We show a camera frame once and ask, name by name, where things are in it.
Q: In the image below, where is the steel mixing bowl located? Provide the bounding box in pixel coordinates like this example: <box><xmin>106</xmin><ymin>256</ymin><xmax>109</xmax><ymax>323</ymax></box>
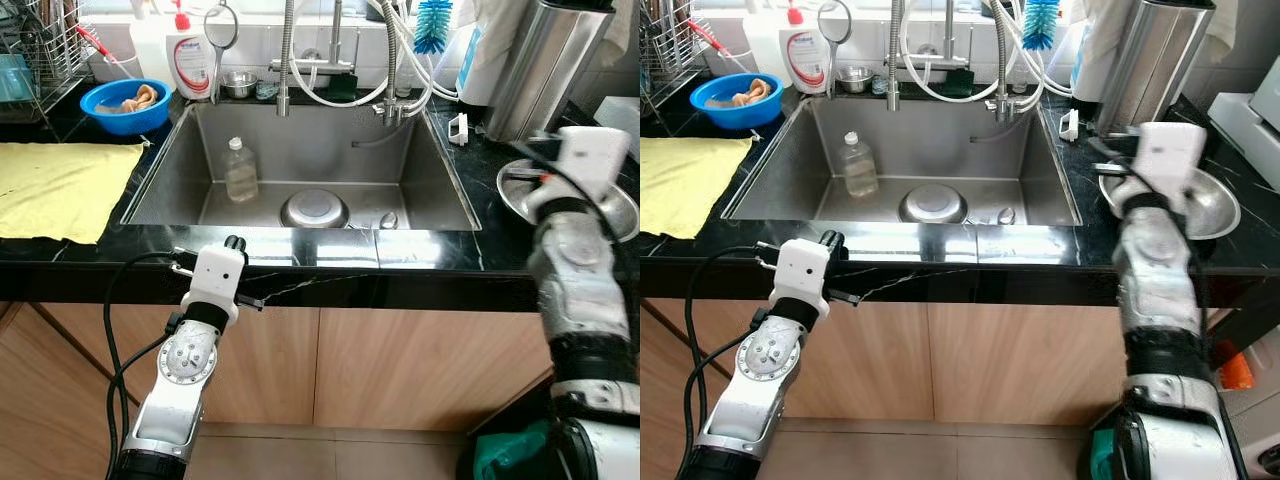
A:
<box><xmin>898</xmin><ymin>184</ymin><xmax>969</xmax><ymax>225</ymax></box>
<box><xmin>280</xmin><ymin>188</ymin><xmax>351</xmax><ymax>230</ymax></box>

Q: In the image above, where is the steel spring kitchen faucet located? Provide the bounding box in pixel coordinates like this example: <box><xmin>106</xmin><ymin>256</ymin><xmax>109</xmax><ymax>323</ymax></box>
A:
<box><xmin>270</xmin><ymin>0</ymin><xmax>356</xmax><ymax>116</ymax></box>
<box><xmin>885</xmin><ymin>0</ymin><xmax>971</xmax><ymax>111</ymax></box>

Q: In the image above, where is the clear plastic bottle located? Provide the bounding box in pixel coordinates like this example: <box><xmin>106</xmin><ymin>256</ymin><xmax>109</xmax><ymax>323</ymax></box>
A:
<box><xmin>223</xmin><ymin>137</ymin><xmax>259</xmax><ymax>204</ymax></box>
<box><xmin>840</xmin><ymin>131</ymin><xmax>879</xmax><ymax>198</ymax></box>

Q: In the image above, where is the steel sink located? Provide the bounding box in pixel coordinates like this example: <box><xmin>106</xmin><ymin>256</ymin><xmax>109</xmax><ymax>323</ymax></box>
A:
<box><xmin>722</xmin><ymin>95</ymin><xmax>1083</xmax><ymax>226</ymax></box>
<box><xmin>120</xmin><ymin>100</ymin><xmax>483</xmax><ymax>233</ymax></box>

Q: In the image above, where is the yellow cloth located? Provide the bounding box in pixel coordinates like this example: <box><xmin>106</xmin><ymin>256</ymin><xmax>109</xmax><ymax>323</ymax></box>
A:
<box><xmin>640</xmin><ymin>137</ymin><xmax>769</xmax><ymax>241</ymax></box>
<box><xmin>0</xmin><ymin>142</ymin><xmax>146</xmax><ymax>244</ymax></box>

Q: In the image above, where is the blue plastic bowl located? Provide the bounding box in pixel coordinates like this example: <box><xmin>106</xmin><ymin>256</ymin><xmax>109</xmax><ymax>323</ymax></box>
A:
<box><xmin>690</xmin><ymin>72</ymin><xmax>784</xmax><ymax>131</ymax></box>
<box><xmin>80</xmin><ymin>79</ymin><xmax>173</xmax><ymax>136</ymax></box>

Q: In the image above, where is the round steel sieve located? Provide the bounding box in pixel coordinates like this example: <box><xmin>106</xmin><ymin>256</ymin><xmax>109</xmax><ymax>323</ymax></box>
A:
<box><xmin>203</xmin><ymin>3</ymin><xmax>241</xmax><ymax>106</ymax></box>
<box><xmin>817</xmin><ymin>0</ymin><xmax>854</xmax><ymax>101</ymax></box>

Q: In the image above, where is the white dish soap bottle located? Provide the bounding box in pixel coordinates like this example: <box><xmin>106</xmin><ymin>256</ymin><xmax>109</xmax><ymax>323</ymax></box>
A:
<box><xmin>780</xmin><ymin>0</ymin><xmax>828</xmax><ymax>96</ymax></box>
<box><xmin>165</xmin><ymin>0</ymin><xmax>213</xmax><ymax>99</ymax></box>

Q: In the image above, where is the wooden cabinet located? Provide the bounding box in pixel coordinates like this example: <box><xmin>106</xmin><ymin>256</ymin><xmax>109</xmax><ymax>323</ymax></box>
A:
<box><xmin>0</xmin><ymin>300</ymin><xmax>556</xmax><ymax>433</ymax></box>
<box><xmin>640</xmin><ymin>300</ymin><xmax>1231</xmax><ymax>426</ymax></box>

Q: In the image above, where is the large shallow steel plate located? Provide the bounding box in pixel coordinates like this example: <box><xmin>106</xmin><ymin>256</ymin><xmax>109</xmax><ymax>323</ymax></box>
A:
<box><xmin>496</xmin><ymin>158</ymin><xmax>641</xmax><ymax>243</ymax></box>
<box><xmin>1098</xmin><ymin>160</ymin><xmax>1242</xmax><ymax>241</ymax></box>

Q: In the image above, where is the slim steel filter faucet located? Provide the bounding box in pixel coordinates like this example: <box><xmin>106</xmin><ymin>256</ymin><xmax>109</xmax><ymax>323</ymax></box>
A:
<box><xmin>985</xmin><ymin>0</ymin><xmax>1041</xmax><ymax>123</ymax></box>
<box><xmin>375</xmin><ymin>0</ymin><xmax>431</xmax><ymax>126</ymax></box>

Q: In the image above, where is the white water filter canister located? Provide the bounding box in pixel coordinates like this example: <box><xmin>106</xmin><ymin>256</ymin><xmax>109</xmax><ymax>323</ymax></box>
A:
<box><xmin>455</xmin><ymin>25</ymin><xmax>498</xmax><ymax>106</ymax></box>
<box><xmin>1070</xmin><ymin>25</ymin><xmax>1103</xmax><ymax>101</ymax></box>

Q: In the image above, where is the blue bottle brush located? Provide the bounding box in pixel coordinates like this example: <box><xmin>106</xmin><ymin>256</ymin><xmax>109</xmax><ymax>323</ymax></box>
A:
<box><xmin>413</xmin><ymin>0</ymin><xmax>453</xmax><ymax>56</ymax></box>
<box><xmin>1022</xmin><ymin>0</ymin><xmax>1061</xmax><ymax>51</ymax></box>

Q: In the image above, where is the tall steel cylinder housing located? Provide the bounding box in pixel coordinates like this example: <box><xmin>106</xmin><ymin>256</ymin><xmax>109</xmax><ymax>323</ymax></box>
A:
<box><xmin>483</xmin><ymin>0</ymin><xmax>613</xmax><ymax>143</ymax></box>
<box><xmin>1095</xmin><ymin>0</ymin><xmax>1216</xmax><ymax>138</ymax></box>

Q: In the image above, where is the green bag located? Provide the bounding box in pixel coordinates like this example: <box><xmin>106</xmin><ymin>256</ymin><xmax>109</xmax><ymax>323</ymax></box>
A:
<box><xmin>1088</xmin><ymin>428</ymin><xmax>1127</xmax><ymax>480</ymax></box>
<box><xmin>470</xmin><ymin>420</ymin><xmax>553</xmax><ymax>480</ymax></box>

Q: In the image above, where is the orange object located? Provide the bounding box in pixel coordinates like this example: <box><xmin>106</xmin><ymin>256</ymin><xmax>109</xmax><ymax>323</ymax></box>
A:
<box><xmin>1218</xmin><ymin>340</ymin><xmax>1257</xmax><ymax>391</ymax></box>

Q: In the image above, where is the white appliance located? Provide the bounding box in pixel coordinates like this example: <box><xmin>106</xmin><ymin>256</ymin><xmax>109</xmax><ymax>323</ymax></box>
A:
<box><xmin>1207</xmin><ymin>60</ymin><xmax>1280</xmax><ymax>166</ymax></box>

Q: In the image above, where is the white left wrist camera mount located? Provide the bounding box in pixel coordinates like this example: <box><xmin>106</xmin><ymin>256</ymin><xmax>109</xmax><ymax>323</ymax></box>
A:
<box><xmin>775</xmin><ymin>240</ymin><xmax>833</xmax><ymax>316</ymax></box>
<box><xmin>183</xmin><ymin>247</ymin><xmax>248</xmax><ymax>326</ymax></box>

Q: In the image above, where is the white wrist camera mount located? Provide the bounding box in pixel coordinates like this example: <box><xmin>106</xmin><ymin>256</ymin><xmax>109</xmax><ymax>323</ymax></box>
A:
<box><xmin>1140</xmin><ymin>122</ymin><xmax>1208</xmax><ymax>196</ymax></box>
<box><xmin>183</xmin><ymin>247</ymin><xmax>248</xmax><ymax>326</ymax></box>
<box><xmin>555</xmin><ymin>127</ymin><xmax>633</xmax><ymax>201</ymax></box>
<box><xmin>775</xmin><ymin>240</ymin><xmax>833</xmax><ymax>316</ymax></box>

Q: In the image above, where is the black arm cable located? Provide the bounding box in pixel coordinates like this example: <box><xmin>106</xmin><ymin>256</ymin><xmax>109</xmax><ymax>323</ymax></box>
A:
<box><xmin>103</xmin><ymin>252</ymin><xmax>191</xmax><ymax>480</ymax></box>
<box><xmin>683</xmin><ymin>245</ymin><xmax>779</xmax><ymax>480</ymax></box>

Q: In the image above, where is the white hose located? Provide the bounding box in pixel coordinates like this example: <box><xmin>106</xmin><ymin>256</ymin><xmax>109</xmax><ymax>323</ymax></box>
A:
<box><xmin>900</xmin><ymin>0</ymin><xmax>1006</xmax><ymax>106</ymax></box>
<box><xmin>288</xmin><ymin>0</ymin><xmax>396</xmax><ymax>109</ymax></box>
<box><xmin>990</xmin><ymin>0</ymin><xmax>1076</xmax><ymax>99</ymax></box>
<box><xmin>375</xmin><ymin>0</ymin><xmax>463</xmax><ymax>101</ymax></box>

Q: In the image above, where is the red handled tool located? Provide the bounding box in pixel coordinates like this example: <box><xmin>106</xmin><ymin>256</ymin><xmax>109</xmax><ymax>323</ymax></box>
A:
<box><xmin>685</xmin><ymin>18</ymin><xmax>733</xmax><ymax>61</ymax></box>
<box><xmin>75</xmin><ymin>25</ymin><xmax>123</xmax><ymax>67</ymax></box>

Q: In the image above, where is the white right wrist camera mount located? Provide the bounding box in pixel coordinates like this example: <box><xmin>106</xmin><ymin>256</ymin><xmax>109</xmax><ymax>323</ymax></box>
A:
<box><xmin>1140</xmin><ymin>122</ymin><xmax>1208</xmax><ymax>196</ymax></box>
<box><xmin>555</xmin><ymin>127</ymin><xmax>633</xmax><ymax>201</ymax></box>

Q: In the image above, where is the steel wire dish rack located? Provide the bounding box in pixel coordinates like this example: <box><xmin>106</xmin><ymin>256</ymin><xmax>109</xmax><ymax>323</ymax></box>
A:
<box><xmin>0</xmin><ymin>0</ymin><xmax>96</xmax><ymax>121</ymax></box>
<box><xmin>640</xmin><ymin>0</ymin><xmax>716</xmax><ymax>106</ymax></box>

